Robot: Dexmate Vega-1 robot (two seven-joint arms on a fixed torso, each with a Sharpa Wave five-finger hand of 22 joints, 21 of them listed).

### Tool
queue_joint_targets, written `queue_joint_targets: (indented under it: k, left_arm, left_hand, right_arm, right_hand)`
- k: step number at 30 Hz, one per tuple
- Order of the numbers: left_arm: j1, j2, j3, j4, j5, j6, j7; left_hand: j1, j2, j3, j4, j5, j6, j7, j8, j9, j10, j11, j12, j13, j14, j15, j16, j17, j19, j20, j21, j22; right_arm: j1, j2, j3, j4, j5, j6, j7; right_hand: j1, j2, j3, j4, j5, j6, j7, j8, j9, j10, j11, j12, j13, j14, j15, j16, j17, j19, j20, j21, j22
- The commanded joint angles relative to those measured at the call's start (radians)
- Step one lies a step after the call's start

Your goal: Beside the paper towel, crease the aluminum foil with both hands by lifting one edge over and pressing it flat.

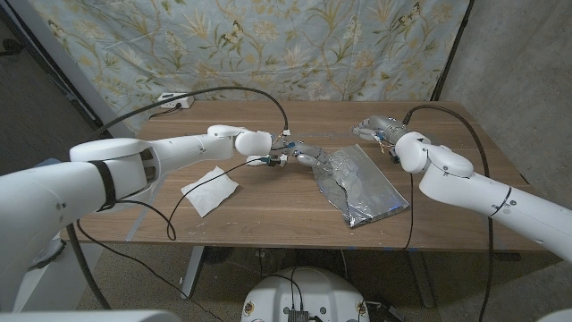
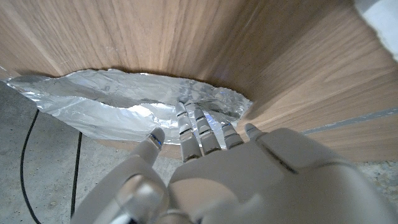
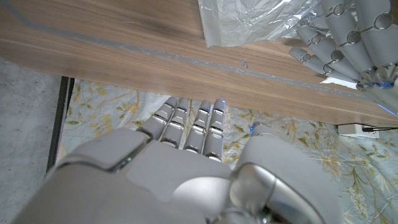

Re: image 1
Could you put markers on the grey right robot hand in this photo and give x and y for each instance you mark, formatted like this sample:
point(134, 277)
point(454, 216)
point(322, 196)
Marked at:
point(384, 129)

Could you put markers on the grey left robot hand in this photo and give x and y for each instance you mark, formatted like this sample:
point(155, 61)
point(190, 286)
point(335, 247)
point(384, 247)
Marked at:
point(308, 154)

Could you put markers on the aluminum foil sheet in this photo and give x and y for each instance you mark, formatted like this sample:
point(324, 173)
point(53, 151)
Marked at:
point(357, 188)

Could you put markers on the white left shoulder cover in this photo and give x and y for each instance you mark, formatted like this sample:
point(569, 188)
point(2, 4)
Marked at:
point(89, 317)

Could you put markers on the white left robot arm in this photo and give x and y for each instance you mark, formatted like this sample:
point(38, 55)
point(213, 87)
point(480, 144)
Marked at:
point(187, 147)

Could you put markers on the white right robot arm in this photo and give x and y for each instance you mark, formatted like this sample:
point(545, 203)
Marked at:
point(469, 188)

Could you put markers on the white right shoulder cover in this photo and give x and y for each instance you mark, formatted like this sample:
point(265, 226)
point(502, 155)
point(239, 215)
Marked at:
point(558, 316)

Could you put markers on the crumpled white paper towel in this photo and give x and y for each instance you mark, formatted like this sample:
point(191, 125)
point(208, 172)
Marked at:
point(252, 161)

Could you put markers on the flat white paper towel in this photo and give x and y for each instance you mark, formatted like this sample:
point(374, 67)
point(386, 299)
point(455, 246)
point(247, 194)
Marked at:
point(210, 190)

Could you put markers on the black backdrop pole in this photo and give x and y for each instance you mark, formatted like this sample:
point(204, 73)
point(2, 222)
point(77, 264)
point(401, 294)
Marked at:
point(451, 53)

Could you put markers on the floral printed backdrop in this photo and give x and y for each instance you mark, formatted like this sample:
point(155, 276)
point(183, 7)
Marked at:
point(268, 44)

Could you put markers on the black ribbed round object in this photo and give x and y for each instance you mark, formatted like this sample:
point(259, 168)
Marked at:
point(219, 254)

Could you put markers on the white power strip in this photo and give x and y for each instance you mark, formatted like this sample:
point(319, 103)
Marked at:
point(184, 104)

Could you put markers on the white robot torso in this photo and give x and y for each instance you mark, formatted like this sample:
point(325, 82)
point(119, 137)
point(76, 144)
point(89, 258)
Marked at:
point(304, 290)

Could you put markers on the grey table leg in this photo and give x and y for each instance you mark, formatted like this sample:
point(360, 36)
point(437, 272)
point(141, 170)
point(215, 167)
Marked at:
point(422, 282)
point(192, 273)

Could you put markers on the small grey port module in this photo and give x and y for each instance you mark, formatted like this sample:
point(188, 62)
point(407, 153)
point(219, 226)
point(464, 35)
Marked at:
point(298, 316)

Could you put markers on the black box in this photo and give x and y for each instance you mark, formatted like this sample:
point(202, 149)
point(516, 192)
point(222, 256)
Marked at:
point(384, 314)

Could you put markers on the white stand panel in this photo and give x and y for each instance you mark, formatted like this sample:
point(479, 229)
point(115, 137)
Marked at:
point(53, 288)

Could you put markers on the light grey slanted post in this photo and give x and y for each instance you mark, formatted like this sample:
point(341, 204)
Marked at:
point(58, 53)

